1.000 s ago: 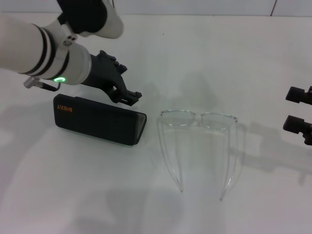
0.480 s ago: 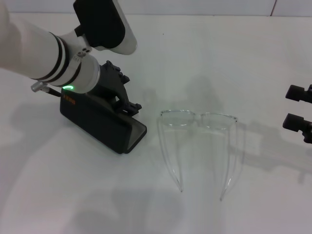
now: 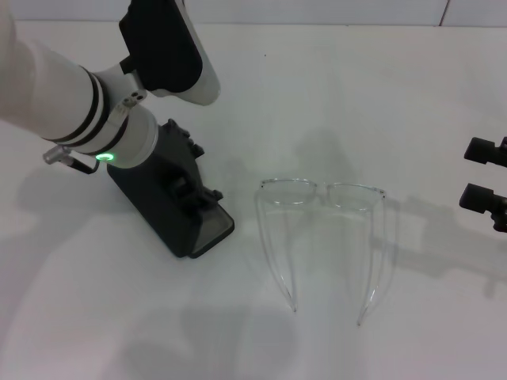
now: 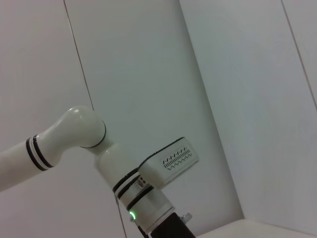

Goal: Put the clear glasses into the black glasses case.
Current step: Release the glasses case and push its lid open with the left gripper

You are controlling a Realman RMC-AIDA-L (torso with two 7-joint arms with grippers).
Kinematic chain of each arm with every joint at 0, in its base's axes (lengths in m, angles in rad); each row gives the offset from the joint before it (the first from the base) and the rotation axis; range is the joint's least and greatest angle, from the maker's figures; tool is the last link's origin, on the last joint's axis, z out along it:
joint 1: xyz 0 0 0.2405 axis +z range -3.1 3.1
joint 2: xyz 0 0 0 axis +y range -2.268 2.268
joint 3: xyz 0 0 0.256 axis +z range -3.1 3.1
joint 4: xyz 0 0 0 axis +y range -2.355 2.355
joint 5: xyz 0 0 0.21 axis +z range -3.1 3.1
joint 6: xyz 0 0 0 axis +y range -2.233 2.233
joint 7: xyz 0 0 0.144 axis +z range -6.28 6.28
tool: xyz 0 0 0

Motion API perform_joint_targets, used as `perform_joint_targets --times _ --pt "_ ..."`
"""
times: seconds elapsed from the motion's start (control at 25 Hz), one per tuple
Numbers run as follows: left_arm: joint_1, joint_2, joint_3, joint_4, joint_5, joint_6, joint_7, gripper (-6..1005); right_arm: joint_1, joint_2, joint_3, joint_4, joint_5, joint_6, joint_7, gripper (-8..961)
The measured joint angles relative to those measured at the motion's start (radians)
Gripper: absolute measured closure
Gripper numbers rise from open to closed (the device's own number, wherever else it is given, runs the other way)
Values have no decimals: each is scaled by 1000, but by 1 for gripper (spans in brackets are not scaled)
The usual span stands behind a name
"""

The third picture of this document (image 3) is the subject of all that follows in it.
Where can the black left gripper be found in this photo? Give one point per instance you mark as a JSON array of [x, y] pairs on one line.
[[178, 150]]

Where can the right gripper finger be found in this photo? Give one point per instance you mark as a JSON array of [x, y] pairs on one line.
[[477, 198], [479, 151]]

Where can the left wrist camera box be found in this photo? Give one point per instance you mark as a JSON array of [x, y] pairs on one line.
[[166, 47]]

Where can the black glasses case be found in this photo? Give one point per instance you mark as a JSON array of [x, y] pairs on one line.
[[150, 213]]

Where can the clear transparent glasses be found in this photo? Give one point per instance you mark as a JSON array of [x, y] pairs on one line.
[[291, 194]]

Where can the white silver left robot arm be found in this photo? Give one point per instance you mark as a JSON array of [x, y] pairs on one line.
[[59, 91]]

